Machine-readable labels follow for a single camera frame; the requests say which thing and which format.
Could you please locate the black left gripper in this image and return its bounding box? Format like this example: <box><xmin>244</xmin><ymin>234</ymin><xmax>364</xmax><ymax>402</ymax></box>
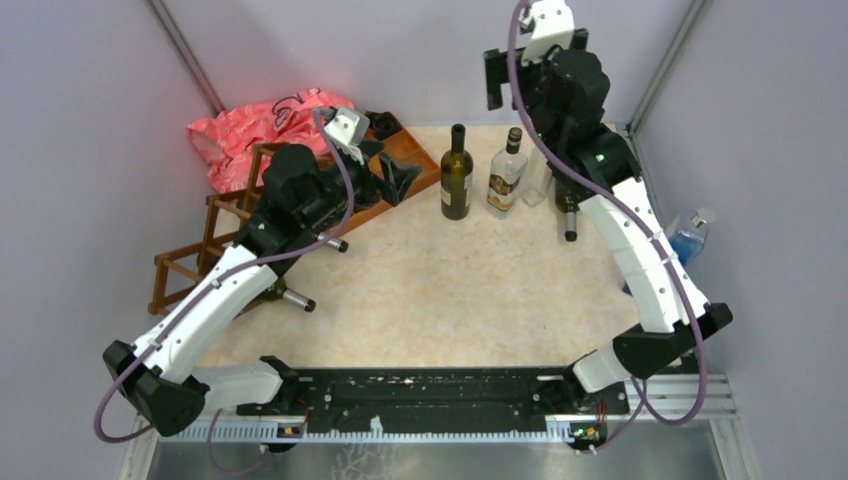
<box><xmin>301</xmin><ymin>137</ymin><xmax>421</xmax><ymax>227</ymax></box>

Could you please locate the green wine bottle black neck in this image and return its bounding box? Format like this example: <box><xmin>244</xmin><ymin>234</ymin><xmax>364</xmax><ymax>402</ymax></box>
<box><xmin>440</xmin><ymin>123</ymin><xmax>474</xmax><ymax>220</ymax></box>

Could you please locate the green wine bottle silver foil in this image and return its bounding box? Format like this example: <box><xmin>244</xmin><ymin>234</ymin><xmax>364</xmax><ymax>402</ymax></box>
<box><xmin>316</xmin><ymin>233</ymin><xmax>349</xmax><ymax>253</ymax></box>

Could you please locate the clear liquor bottle brown label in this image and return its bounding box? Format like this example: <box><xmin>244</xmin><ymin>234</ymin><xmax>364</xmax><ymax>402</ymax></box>
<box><xmin>486</xmin><ymin>127</ymin><xmax>528</xmax><ymax>219</ymax></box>

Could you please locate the clear glass bottle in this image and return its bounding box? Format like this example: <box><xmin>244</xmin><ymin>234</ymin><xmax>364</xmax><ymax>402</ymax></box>
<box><xmin>521</xmin><ymin>157</ymin><xmax>552</xmax><ymax>208</ymax></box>

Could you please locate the green wine bottle silver neck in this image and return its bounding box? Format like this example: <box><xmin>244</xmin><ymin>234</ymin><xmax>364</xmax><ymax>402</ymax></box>
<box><xmin>260</xmin><ymin>278</ymin><xmax>317</xmax><ymax>313</ymax></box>

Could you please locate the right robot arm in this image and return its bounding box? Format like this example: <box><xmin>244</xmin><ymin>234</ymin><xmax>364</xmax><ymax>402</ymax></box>
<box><xmin>513</xmin><ymin>47</ymin><xmax>733</xmax><ymax>412</ymax></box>

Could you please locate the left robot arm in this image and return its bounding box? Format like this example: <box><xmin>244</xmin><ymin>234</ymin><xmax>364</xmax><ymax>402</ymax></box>
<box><xmin>103</xmin><ymin>140</ymin><xmax>422</xmax><ymax>437</ymax></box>

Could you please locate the dark wine bottle lying down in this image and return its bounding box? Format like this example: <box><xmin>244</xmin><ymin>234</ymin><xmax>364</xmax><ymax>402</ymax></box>
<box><xmin>554</xmin><ymin>180</ymin><xmax>579</xmax><ymax>242</ymax></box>

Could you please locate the brown wooden wine rack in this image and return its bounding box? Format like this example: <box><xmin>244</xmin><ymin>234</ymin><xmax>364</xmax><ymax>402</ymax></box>
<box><xmin>147</xmin><ymin>143</ymin><xmax>284</xmax><ymax>316</ymax></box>

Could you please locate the blue liquid square bottle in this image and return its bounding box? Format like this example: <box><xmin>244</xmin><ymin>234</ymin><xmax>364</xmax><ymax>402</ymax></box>
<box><xmin>664</xmin><ymin>207</ymin><xmax>717</xmax><ymax>268</ymax></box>

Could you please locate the wooden compartment tray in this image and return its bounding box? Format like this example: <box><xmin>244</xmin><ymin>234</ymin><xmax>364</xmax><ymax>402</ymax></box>
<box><xmin>340</xmin><ymin>111</ymin><xmax>439</xmax><ymax>234</ymax></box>

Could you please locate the rolled dark sock far corner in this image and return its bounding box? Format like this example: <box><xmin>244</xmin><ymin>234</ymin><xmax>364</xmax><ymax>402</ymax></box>
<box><xmin>365</xmin><ymin>111</ymin><xmax>403</xmax><ymax>141</ymax></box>

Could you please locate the pink plastic bag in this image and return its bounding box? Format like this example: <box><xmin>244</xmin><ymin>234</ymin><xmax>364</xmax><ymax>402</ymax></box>
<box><xmin>187</xmin><ymin>88</ymin><xmax>354</xmax><ymax>193</ymax></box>

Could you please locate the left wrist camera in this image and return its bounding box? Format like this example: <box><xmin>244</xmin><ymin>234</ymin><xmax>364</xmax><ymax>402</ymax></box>
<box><xmin>325</xmin><ymin>107</ymin><xmax>370</xmax><ymax>165</ymax></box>

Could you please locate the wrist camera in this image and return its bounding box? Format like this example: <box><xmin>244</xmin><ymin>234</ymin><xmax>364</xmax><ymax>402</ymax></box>
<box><xmin>325</xmin><ymin>107</ymin><xmax>370</xmax><ymax>165</ymax></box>
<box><xmin>520</xmin><ymin>0</ymin><xmax>576</xmax><ymax>65</ymax></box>

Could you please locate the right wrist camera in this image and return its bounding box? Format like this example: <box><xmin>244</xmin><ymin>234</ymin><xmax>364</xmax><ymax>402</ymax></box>
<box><xmin>520</xmin><ymin>0</ymin><xmax>576</xmax><ymax>65</ymax></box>

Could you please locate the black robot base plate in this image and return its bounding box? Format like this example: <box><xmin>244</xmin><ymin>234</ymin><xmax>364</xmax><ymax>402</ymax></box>
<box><xmin>236</xmin><ymin>366</ymin><xmax>630</xmax><ymax>434</ymax></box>

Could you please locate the white cable duct strip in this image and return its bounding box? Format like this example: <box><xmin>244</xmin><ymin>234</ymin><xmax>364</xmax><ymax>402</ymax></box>
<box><xmin>162</xmin><ymin>420</ymin><xmax>575</xmax><ymax>445</ymax></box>

